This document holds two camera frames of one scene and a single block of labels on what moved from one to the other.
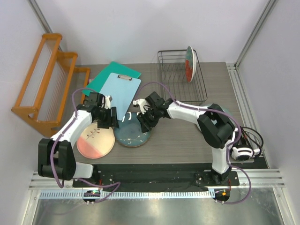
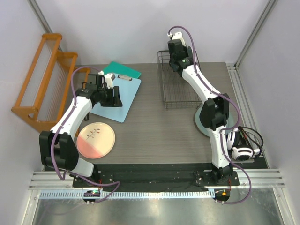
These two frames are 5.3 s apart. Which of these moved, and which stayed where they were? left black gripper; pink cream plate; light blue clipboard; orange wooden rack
Moved: left black gripper
Stayed: orange wooden rack; pink cream plate; light blue clipboard
